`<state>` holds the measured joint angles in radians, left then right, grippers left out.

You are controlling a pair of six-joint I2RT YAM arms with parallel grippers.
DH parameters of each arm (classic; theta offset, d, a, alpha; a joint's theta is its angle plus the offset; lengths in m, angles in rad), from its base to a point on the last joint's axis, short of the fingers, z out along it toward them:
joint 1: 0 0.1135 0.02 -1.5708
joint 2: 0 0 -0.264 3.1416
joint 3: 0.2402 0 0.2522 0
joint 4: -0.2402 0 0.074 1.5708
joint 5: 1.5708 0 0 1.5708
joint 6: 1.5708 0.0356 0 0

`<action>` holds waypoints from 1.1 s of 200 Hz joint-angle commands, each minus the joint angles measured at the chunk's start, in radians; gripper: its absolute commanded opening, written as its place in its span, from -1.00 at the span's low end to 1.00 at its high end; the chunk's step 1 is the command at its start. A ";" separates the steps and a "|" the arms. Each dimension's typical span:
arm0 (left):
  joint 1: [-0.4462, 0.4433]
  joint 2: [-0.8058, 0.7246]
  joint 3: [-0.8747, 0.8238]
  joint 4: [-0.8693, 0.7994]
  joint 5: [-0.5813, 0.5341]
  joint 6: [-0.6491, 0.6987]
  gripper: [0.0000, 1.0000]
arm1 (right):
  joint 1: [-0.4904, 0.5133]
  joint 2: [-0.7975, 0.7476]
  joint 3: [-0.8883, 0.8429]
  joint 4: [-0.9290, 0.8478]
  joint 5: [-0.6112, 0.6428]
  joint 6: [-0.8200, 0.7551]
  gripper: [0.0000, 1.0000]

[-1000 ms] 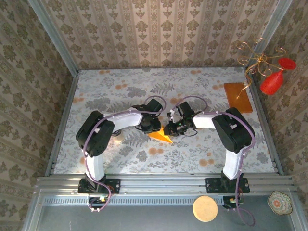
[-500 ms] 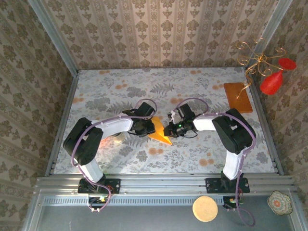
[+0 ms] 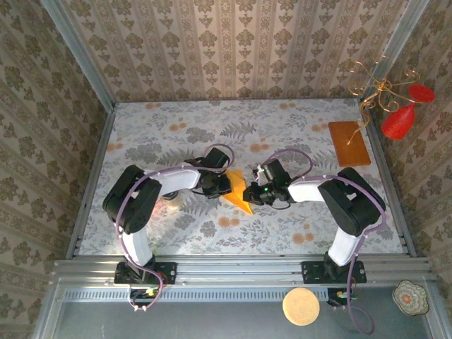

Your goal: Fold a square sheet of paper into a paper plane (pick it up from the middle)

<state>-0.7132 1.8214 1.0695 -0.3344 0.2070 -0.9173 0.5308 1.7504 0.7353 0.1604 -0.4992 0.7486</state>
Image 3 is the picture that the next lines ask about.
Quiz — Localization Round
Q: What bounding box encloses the orange square paper sheet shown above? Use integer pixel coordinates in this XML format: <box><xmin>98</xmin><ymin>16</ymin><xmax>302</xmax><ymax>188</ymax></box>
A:
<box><xmin>221</xmin><ymin>169</ymin><xmax>254</xmax><ymax>215</ymax></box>

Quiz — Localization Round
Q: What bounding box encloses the glass jar with black lid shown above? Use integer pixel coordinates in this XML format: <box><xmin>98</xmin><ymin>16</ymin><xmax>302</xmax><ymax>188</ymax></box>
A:
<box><xmin>162</xmin><ymin>194</ymin><xmax>182</xmax><ymax>211</ymax></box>

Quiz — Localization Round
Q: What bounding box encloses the floral table cover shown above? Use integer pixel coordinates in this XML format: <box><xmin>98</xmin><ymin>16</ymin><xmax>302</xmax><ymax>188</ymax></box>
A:
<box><xmin>78</xmin><ymin>98</ymin><xmax>405</xmax><ymax>256</ymax></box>

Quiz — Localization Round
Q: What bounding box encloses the brown wooden board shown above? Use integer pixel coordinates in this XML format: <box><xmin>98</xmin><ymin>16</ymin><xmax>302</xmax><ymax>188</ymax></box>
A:
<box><xmin>328</xmin><ymin>121</ymin><xmax>372</xmax><ymax>167</ymax></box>

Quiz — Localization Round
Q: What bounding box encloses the round cork coaster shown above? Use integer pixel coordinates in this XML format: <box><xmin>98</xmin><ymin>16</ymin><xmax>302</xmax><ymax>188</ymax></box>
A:
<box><xmin>282</xmin><ymin>287</ymin><xmax>321</xmax><ymax>326</ymax></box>

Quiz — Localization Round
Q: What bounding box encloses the small controller board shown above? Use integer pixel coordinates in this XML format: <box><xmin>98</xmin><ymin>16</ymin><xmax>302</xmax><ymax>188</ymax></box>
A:
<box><xmin>326</xmin><ymin>287</ymin><xmax>358</xmax><ymax>307</ymax></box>
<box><xmin>129</xmin><ymin>286</ymin><xmax>159</xmax><ymax>305</ymax></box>

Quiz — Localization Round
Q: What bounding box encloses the red wine glass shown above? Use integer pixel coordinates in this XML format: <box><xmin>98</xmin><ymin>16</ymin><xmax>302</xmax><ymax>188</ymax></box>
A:
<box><xmin>381</xmin><ymin>84</ymin><xmax>436</xmax><ymax>141</ymax></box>

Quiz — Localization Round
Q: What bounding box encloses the small patterned dish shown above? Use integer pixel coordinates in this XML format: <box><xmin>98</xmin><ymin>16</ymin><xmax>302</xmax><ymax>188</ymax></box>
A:
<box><xmin>392</xmin><ymin>280</ymin><xmax>430</xmax><ymax>317</ymax></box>

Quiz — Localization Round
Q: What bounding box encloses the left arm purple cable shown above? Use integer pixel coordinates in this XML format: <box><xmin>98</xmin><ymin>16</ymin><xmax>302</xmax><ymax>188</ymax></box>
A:
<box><xmin>116</xmin><ymin>143</ymin><xmax>236</xmax><ymax>312</ymax></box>

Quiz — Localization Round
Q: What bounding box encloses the wide aluminium base rail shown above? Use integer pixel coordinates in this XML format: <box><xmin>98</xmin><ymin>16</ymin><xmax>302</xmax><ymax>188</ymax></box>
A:
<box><xmin>52</xmin><ymin>254</ymin><xmax>434</xmax><ymax>287</ymax></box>

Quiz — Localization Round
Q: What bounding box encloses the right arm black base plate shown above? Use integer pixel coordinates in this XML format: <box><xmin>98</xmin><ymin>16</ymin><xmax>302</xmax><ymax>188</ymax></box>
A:
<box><xmin>302</xmin><ymin>260</ymin><xmax>367</xmax><ymax>285</ymax></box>

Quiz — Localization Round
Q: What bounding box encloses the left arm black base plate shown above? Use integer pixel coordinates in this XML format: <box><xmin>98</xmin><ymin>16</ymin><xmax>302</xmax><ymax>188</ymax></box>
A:
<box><xmin>113</xmin><ymin>261</ymin><xmax>178</xmax><ymax>285</ymax></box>

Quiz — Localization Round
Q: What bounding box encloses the slotted grey cable duct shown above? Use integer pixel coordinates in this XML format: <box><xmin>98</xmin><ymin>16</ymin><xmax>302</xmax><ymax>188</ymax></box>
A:
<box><xmin>58</xmin><ymin>286</ymin><xmax>331</xmax><ymax>304</ymax></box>

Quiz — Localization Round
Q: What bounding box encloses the aluminium table side rail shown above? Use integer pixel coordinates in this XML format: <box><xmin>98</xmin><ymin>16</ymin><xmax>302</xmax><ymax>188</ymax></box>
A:
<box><xmin>359</xmin><ymin>98</ymin><xmax>418</xmax><ymax>258</ymax></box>
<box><xmin>66</xmin><ymin>104</ymin><xmax>117</xmax><ymax>258</ymax></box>

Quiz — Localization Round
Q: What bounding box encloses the gold wire stand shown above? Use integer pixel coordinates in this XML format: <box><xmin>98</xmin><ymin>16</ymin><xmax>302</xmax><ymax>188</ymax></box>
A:
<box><xmin>347</xmin><ymin>54</ymin><xmax>421</xmax><ymax>145</ymax></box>

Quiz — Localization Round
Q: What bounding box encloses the aluminium corner post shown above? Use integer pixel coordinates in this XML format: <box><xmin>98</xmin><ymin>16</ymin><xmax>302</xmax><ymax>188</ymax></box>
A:
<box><xmin>39</xmin><ymin>0</ymin><xmax>117</xmax><ymax>109</ymax></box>
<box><xmin>363</xmin><ymin>0</ymin><xmax>431</xmax><ymax>103</ymax></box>

